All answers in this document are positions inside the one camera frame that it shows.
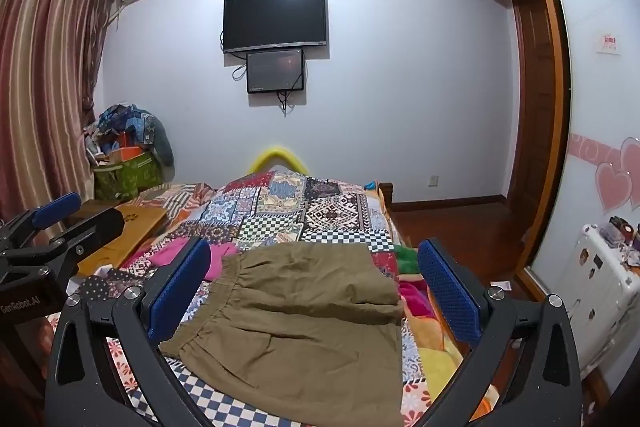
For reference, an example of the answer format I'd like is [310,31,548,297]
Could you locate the wooden lap desk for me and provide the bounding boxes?
[75,202,168,278]

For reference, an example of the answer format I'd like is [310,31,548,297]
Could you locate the small black wall monitor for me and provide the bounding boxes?
[246,49,307,94]

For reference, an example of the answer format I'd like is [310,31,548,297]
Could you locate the black wall television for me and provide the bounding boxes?
[222,0,328,54]

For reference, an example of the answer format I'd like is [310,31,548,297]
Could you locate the red and white door sticker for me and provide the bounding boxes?
[591,32,622,56]

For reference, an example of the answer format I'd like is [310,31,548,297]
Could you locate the pink cloth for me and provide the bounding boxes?
[120,239,241,283]

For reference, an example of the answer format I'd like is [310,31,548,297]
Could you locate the green patterned bag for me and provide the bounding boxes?
[92,151,166,202]

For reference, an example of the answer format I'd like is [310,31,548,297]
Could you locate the wooden door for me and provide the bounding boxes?
[510,0,571,258]

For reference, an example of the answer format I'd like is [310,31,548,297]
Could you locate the striped red curtain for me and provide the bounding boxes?
[0,0,121,228]

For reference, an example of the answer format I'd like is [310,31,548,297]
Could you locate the colourful fleece blanket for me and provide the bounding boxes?
[392,243,501,423]

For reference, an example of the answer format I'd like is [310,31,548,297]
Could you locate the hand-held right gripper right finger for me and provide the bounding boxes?
[417,238,583,427]

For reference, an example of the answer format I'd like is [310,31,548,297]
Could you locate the pile of clothes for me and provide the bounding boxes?
[85,103,176,168]

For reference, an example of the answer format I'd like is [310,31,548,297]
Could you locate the wooden bed frame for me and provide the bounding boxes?
[378,182,416,249]

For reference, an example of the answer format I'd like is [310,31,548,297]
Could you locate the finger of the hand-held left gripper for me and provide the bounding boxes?
[0,206,126,280]
[0,192,83,253]

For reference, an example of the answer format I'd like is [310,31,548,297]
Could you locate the olive green pants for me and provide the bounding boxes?
[157,241,406,427]

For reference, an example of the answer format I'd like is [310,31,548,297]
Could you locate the frosted sliding wardrobe door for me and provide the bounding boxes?
[530,0,640,303]

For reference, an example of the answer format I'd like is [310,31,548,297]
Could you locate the black monitor cable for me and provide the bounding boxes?
[276,89,306,115]

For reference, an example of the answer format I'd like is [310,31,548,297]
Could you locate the patchwork printed blanket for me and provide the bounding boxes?
[45,171,481,427]

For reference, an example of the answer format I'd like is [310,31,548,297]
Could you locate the yellow curved headboard pad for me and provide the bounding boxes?
[248,146,309,175]

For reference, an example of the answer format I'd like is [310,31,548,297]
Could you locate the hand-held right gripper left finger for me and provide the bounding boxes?
[45,237,221,427]

